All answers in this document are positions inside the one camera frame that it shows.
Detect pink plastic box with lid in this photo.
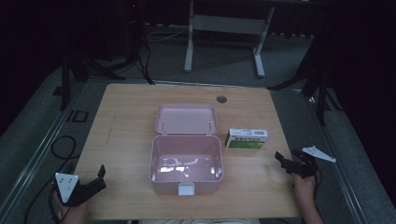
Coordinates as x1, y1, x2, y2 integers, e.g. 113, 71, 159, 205
148, 103, 225, 197

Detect white metal desk frame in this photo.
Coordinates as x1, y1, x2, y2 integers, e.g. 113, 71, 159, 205
183, 0, 276, 79

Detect black cable on floor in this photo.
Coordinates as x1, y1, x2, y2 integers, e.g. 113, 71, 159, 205
49, 134, 80, 161

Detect person's left hand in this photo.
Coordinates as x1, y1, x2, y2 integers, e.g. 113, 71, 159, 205
53, 189, 92, 224

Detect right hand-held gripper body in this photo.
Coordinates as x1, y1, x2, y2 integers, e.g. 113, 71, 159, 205
283, 145, 337, 179

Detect black metal stand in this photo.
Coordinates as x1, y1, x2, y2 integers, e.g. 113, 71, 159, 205
267, 31, 344, 127
51, 36, 127, 112

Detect black hanging cables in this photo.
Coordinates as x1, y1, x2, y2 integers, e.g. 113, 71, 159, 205
132, 18, 156, 86

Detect person's right hand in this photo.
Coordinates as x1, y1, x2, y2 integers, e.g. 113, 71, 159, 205
291, 173, 318, 203

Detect white and green medicine box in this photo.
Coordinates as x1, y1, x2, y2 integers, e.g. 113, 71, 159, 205
224, 128, 269, 150

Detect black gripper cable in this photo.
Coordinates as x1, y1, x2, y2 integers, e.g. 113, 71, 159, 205
23, 169, 76, 224

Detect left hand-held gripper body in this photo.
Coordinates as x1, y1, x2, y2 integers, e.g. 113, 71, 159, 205
54, 172, 101, 207

